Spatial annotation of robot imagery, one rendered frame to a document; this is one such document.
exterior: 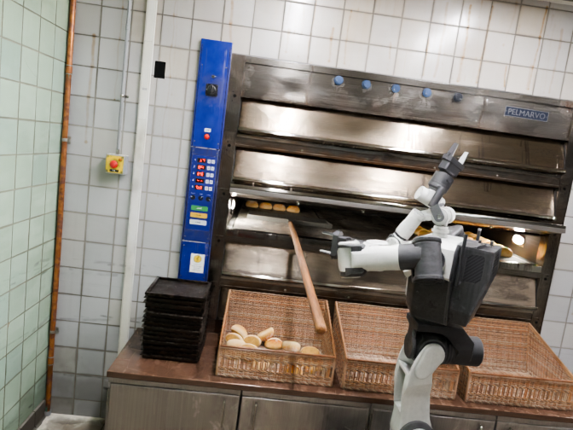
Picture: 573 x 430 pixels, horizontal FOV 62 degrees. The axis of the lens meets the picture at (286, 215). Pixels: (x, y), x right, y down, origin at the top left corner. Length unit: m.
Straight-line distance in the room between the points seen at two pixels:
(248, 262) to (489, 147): 1.46
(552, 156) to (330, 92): 1.28
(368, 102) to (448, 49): 0.49
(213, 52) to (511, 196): 1.79
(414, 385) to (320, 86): 1.55
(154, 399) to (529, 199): 2.22
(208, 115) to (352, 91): 0.77
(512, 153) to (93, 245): 2.33
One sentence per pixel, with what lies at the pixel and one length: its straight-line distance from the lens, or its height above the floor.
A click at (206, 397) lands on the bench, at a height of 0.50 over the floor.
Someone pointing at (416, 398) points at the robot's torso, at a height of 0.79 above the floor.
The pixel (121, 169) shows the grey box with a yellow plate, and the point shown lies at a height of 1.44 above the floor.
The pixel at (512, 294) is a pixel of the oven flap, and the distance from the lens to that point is 3.06.
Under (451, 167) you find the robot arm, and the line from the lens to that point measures 2.20.
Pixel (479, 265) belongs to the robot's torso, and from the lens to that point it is 1.78.
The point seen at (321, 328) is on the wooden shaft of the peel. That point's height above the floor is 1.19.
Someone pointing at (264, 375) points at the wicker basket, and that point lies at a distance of 2.36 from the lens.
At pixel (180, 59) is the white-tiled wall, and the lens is 2.67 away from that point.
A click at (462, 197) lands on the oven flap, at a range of 2.82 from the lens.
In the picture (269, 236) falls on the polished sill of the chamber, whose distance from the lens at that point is 2.65.
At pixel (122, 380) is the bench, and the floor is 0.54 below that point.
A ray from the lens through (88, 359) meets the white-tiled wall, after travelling 3.03.
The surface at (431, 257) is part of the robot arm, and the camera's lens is 1.64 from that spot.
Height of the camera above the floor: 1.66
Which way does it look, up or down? 8 degrees down
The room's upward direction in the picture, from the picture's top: 7 degrees clockwise
